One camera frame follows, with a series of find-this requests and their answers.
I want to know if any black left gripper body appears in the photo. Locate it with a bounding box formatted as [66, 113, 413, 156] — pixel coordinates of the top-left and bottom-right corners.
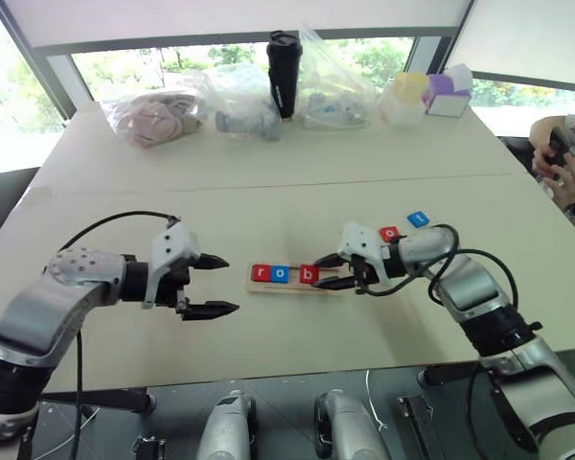
[154, 255, 202, 316]

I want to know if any thin white wire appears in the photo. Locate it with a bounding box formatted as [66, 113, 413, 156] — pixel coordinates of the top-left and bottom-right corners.
[363, 368, 388, 433]

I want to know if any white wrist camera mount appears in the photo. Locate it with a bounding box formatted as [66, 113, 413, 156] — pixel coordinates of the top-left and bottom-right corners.
[141, 219, 202, 311]
[337, 220, 395, 285]

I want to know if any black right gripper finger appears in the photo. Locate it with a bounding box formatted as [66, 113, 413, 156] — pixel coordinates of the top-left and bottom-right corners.
[310, 276, 357, 291]
[311, 252, 352, 269]

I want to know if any black travel tumbler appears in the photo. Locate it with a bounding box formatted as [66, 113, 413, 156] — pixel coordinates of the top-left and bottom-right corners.
[265, 30, 303, 122]

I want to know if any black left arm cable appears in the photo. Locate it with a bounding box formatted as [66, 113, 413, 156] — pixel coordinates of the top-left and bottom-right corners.
[57, 209, 182, 460]

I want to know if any plastic bag with pink items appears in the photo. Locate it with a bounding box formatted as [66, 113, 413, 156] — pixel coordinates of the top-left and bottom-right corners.
[99, 70, 213, 150]

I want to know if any person's white shirt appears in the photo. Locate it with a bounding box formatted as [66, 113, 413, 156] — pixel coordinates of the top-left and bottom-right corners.
[529, 113, 575, 159]

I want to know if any white roller blind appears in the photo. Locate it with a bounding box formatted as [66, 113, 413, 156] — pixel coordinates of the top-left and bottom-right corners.
[0, 0, 475, 49]

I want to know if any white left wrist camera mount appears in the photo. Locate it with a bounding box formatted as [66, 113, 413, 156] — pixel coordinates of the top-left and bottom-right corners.
[141, 219, 202, 311]

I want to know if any black metal floor stand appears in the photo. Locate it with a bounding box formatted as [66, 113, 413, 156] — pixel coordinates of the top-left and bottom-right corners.
[396, 394, 443, 460]

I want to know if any yellow and white plastic container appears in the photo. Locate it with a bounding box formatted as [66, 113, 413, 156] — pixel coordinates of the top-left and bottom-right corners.
[379, 71, 431, 127]

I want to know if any purple and white tissue box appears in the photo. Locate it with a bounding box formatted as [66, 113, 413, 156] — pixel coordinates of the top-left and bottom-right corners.
[420, 63, 475, 118]

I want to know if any black handheld device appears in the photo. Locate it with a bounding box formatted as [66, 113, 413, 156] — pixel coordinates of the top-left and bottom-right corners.
[543, 127, 575, 181]

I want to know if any black office chair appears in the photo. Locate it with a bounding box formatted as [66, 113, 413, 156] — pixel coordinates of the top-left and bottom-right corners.
[0, 166, 42, 263]

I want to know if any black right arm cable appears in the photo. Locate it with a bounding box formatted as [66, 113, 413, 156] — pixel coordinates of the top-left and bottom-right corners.
[361, 223, 521, 336]

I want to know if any person's right hand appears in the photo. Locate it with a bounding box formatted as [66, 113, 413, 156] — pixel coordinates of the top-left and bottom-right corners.
[531, 146, 563, 182]

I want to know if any person's left hand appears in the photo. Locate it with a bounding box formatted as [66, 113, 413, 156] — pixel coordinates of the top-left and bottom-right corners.
[550, 152, 575, 211]

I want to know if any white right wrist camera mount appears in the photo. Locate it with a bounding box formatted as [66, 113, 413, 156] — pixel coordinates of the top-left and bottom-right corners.
[337, 220, 395, 285]

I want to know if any silver rounded robot leg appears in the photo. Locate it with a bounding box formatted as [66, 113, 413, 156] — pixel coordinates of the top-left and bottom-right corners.
[198, 388, 259, 460]
[312, 388, 390, 460]

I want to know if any plastic bag with grey items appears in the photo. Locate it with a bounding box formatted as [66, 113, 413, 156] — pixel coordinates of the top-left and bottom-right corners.
[204, 63, 289, 144]

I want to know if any black table bracket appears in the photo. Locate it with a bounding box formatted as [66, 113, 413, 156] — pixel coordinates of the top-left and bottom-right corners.
[41, 388, 157, 416]
[417, 361, 481, 387]

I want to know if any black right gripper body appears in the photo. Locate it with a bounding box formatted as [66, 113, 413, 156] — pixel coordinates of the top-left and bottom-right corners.
[348, 255, 383, 295]

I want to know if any clear plastic bag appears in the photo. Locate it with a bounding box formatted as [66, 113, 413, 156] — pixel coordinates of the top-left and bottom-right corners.
[295, 22, 380, 131]

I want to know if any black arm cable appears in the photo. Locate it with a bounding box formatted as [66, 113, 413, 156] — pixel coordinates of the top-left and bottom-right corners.
[361, 223, 521, 336]
[57, 209, 182, 460]

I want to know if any wooden letter tray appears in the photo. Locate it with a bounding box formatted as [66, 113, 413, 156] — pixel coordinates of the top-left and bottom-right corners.
[245, 262, 347, 296]

